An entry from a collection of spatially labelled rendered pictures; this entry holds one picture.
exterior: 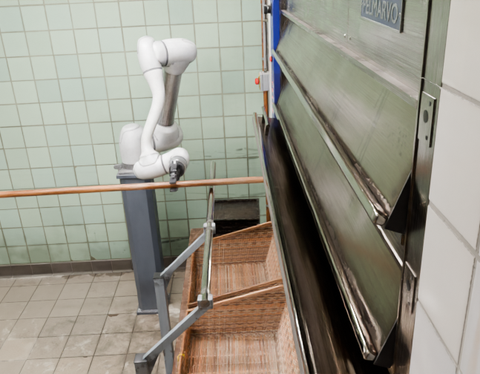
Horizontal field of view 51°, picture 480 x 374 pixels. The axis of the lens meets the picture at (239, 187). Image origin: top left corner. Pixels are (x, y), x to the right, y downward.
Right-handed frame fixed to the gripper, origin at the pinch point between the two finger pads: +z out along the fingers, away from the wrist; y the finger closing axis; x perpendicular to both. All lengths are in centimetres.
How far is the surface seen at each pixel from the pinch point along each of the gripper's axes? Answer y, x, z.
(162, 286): 28.6, 3.4, 39.3
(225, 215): 40, -22, -45
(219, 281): 61, -17, -10
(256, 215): 39, -39, -43
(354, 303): -28, -50, 132
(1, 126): 2, 128, -123
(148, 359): 24, 2, 86
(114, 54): -42, 45, -123
